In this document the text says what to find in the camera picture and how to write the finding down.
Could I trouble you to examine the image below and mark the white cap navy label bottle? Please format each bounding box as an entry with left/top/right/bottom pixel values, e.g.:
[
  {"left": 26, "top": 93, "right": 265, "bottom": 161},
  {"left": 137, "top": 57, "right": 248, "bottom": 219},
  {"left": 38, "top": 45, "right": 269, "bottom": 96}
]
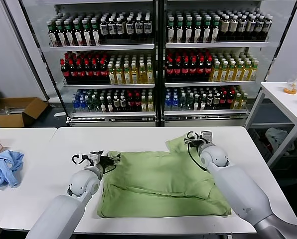
[
  {"left": 236, "top": 15, "right": 246, "bottom": 40},
  {"left": 245, "top": 15, "right": 255, "bottom": 40},
  {"left": 262, "top": 14, "right": 272, "bottom": 40},
  {"left": 107, "top": 17, "right": 117, "bottom": 40},
  {"left": 253, "top": 14, "right": 263, "bottom": 40},
  {"left": 143, "top": 15, "right": 152, "bottom": 39},
  {"left": 125, "top": 16, "right": 134, "bottom": 39},
  {"left": 116, "top": 17, "right": 125, "bottom": 39},
  {"left": 99, "top": 17, "right": 108, "bottom": 40},
  {"left": 134, "top": 16, "right": 143, "bottom": 39}
]

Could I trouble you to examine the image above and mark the green cap dark bottle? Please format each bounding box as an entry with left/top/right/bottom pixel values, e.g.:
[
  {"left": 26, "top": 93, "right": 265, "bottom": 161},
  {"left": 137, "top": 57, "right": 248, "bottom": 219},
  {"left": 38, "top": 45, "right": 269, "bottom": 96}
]
[
  {"left": 82, "top": 19, "right": 92, "bottom": 46},
  {"left": 64, "top": 20, "right": 75, "bottom": 47},
  {"left": 56, "top": 20, "right": 66, "bottom": 47},
  {"left": 47, "top": 20, "right": 58, "bottom": 47},
  {"left": 192, "top": 16, "right": 202, "bottom": 43},
  {"left": 201, "top": 16, "right": 211, "bottom": 43},
  {"left": 174, "top": 17, "right": 184, "bottom": 43},
  {"left": 210, "top": 16, "right": 220, "bottom": 42},
  {"left": 91, "top": 19, "right": 101, "bottom": 46},
  {"left": 183, "top": 16, "right": 193, "bottom": 43},
  {"left": 166, "top": 17, "right": 175, "bottom": 43},
  {"left": 73, "top": 20, "right": 84, "bottom": 47}
]

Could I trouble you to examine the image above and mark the crumpled light blue cloth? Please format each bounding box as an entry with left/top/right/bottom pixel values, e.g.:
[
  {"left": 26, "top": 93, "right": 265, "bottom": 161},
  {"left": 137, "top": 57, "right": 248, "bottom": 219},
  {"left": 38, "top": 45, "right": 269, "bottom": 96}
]
[{"left": 0, "top": 149, "right": 25, "bottom": 189}]

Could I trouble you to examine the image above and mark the glass jar with orange liquid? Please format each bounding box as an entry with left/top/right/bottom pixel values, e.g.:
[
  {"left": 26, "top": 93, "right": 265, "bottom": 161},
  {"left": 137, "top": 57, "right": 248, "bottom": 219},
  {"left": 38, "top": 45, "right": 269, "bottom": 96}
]
[{"left": 283, "top": 77, "right": 297, "bottom": 95}]

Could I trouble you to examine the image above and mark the bundle of metal brackets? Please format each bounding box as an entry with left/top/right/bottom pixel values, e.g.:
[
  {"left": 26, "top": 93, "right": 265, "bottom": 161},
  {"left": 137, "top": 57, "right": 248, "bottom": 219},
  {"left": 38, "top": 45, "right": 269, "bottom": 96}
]
[{"left": 3, "top": 106, "right": 23, "bottom": 115}]

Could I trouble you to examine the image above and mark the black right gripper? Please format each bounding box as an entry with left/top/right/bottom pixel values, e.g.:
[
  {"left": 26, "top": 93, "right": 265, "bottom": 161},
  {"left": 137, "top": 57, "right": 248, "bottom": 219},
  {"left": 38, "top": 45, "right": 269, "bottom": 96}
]
[{"left": 184, "top": 136, "right": 205, "bottom": 151}]

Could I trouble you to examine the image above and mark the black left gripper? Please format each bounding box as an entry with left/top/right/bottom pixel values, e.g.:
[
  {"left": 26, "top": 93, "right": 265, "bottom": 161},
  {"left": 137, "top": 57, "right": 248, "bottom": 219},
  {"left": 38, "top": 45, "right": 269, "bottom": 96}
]
[{"left": 98, "top": 153, "right": 122, "bottom": 174}]

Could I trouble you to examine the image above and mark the light green t-shirt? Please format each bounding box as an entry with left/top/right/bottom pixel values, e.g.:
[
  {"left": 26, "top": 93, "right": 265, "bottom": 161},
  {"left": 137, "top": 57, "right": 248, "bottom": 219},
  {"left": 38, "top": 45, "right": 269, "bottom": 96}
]
[{"left": 96, "top": 133, "right": 232, "bottom": 219}]

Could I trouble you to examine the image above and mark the open brown cardboard box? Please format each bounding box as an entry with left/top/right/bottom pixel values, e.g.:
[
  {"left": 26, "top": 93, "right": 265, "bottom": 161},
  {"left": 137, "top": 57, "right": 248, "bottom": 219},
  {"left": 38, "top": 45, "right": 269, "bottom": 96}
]
[{"left": 0, "top": 97, "right": 49, "bottom": 127}]

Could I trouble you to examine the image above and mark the glass cabinet door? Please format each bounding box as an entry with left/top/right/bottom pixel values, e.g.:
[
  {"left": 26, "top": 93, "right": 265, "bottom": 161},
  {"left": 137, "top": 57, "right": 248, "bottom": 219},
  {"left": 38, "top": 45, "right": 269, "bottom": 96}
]
[
  {"left": 1, "top": 0, "right": 69, "bottom": 120},
  {"left": 245, "top": 0, "right": 297, "bottom": 124}
]

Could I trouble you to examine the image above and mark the white metal shelf board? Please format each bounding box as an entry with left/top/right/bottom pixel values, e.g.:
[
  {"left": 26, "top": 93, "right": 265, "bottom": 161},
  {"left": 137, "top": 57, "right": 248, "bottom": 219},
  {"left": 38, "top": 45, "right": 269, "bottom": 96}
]
[
  {"left": 48, "top": 43, "right": 154, "bottom": 51},
  {"left": 163, "top": 110, "right": 247, "bottom": 117},
  {"left": 164, "top": 41, "right": 269, "bottom": 49},
  {"left": 62, "top": 83, "right": 154, "bottom": 88},
  {"left": 69, "top": 111, "right": 155, "bottom": 118},
  {"left": 163, "top": 80, "right": 257, "bottom": 87}
]

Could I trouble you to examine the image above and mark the white cap beige label bottle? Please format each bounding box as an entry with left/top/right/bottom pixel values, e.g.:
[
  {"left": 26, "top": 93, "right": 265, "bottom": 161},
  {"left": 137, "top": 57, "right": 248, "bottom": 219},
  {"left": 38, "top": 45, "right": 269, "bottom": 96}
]
[
  {"left": 219, "top": 15, "right": 229, "bottom": 41},
  {"left": 228, "top": 15, "right": 238, "bottom": 41}
]

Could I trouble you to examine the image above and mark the pale crumpled cloth pile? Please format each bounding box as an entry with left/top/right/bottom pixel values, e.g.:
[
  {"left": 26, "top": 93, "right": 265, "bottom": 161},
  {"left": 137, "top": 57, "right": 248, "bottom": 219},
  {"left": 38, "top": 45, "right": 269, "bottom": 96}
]
[{"left": 264, "top": 126, "right": 295, "bottom": 156}]

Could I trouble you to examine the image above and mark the white side table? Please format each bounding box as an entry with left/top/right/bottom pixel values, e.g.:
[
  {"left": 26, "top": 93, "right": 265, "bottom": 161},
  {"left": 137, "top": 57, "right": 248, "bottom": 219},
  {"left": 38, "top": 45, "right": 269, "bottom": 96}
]
[{"left": 244, "top": 81, "right": 297, "bottom": 169}]

